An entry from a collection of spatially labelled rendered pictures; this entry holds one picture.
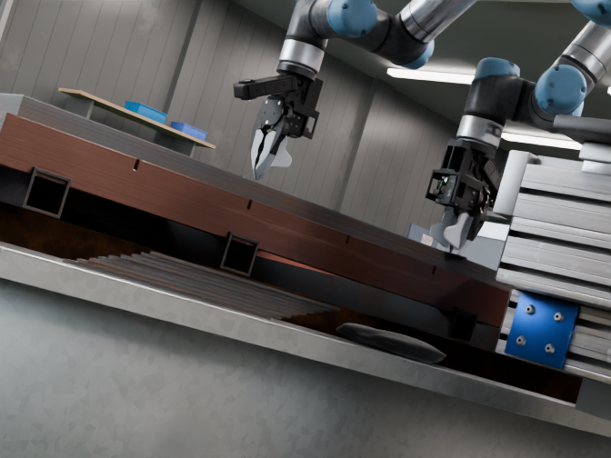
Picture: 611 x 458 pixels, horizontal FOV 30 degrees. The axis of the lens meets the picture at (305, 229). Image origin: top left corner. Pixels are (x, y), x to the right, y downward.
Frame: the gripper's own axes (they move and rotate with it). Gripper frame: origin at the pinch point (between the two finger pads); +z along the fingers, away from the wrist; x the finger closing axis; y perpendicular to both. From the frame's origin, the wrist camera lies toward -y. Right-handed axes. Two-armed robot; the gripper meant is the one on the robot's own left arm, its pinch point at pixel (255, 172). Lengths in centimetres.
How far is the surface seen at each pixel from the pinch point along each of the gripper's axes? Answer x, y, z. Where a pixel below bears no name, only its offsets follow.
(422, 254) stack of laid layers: -36.9, 10.0, 7.4
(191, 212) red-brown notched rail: -41, -35, 13
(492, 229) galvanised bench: 37, 99, -12
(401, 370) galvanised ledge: -61, -10, 25
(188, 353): -45, -32, 30
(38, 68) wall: 785, 271, -112
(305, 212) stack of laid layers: -36.9, -14.4, 7.4
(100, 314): -45, -46, 29
